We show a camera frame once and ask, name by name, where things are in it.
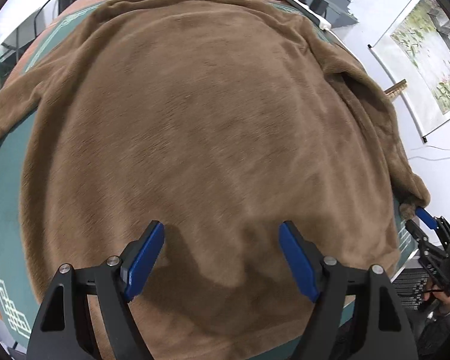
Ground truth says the white power strip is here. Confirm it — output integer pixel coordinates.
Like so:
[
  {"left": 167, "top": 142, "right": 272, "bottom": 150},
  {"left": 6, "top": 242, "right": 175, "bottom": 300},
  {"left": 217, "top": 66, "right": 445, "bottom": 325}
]
[{"left": 283, "top": 0, "right": 332, "bottom": 31}]

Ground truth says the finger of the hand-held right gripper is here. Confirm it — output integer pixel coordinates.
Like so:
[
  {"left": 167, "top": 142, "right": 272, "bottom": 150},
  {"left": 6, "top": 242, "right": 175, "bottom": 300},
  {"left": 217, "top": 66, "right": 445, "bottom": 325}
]
[
  {"left": 405, "top": 219, "right": 433, "bottom": 251},
  {"left": 415, "top": 207, "right": 450, "bottom": 249}
]

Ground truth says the brown fleece garment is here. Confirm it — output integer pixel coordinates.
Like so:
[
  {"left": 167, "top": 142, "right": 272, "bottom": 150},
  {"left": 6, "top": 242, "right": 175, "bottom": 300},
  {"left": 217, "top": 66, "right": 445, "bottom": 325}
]
[{"left": 0, "top": 0, "right": 432, "bottom": 360}]

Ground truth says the wooden rail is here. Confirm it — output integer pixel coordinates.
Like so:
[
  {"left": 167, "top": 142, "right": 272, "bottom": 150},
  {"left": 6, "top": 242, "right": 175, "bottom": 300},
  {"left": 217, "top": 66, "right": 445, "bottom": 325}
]
[{"left": 384, "top": 79, "right": 409, "bottom": 102}]

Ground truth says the green table mat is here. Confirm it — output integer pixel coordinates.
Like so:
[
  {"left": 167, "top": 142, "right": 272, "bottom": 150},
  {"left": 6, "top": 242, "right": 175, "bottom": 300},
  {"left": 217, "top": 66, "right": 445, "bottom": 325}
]
[{"left": 0, "top": 0, "right": 421, "bottom": 349}]

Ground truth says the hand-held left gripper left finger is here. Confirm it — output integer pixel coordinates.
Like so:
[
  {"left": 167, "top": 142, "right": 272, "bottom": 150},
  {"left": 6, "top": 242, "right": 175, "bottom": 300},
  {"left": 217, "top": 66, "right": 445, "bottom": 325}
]
[{"left": 25, "top": 220, "right": 166, "bottom": 360}]

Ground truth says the person's right hand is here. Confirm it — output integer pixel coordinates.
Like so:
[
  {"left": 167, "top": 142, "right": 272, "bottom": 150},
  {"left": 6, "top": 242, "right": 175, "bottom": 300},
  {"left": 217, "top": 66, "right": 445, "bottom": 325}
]
[{"left": 422, "top": 274, "right": 450, "bottom": 317}]

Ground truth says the black ribbed panel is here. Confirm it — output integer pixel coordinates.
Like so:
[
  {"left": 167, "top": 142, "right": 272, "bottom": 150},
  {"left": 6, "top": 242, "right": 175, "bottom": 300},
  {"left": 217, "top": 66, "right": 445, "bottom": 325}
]
[{"left": 392, "top": 266, "right": 433, "bottom": 313}]

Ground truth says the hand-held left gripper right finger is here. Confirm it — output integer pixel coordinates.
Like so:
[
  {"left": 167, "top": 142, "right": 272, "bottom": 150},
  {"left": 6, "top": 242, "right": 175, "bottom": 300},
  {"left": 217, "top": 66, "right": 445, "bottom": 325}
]
[{"left": 278, "top": 221, "right": 421, "bottom": 360}]

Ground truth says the hanging scroll painting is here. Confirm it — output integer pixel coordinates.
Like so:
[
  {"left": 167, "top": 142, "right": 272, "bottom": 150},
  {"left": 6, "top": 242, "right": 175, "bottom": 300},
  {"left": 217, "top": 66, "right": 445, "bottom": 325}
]
[{"left": 367, "top": 0, "right": 450, "bottom": 144}]

